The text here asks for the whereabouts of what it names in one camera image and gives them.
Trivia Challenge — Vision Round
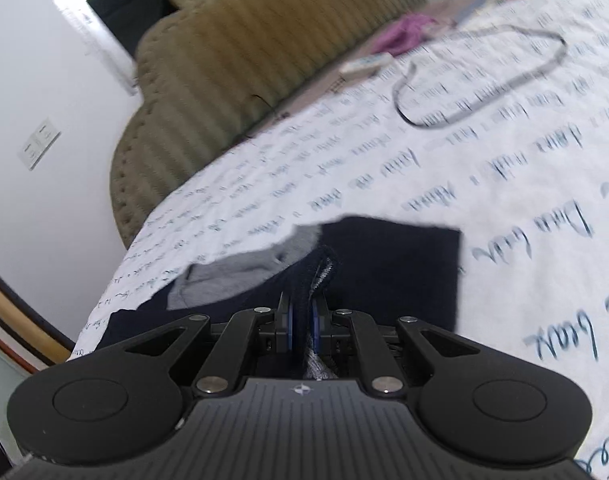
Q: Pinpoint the grey and navy knit sweater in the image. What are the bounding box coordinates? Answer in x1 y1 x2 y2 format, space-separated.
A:
98 217 461 378

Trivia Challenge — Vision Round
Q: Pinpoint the white remote control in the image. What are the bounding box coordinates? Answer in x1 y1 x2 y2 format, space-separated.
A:
339 52 394 80

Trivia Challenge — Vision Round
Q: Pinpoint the white quilt with blue script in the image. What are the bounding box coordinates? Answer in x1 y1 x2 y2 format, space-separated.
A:
74 0 609 479

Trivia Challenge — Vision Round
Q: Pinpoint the olive upholstered headboard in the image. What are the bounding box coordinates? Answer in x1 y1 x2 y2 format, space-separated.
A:
109 0 427 244

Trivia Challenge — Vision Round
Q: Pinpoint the purple cloth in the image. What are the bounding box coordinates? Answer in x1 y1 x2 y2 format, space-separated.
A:
370 13 438 56

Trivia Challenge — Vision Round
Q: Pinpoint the gold and black frame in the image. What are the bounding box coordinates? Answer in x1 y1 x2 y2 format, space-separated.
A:
0 277 73 374

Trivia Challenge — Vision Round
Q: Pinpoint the black cord loop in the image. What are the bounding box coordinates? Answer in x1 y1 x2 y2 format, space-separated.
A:
391 24 569 129

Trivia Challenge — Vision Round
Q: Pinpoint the white wall socket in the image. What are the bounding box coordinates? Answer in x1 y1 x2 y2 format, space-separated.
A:
18 118 62 171

